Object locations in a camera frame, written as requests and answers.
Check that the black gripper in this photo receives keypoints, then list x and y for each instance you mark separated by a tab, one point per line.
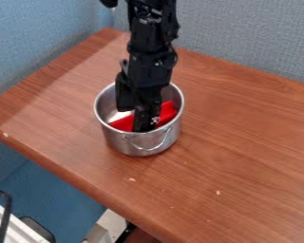
146	73

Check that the red rectangular block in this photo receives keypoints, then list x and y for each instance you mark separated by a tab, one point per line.
125	123

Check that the white appliance at corner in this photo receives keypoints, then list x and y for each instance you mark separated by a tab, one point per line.
26	232

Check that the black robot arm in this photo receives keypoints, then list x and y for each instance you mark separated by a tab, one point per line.
153	24

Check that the stainless steel metal pot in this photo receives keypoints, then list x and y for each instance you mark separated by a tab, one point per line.
133	143

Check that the black table leg bracket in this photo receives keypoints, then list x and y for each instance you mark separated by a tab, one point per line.
126	233

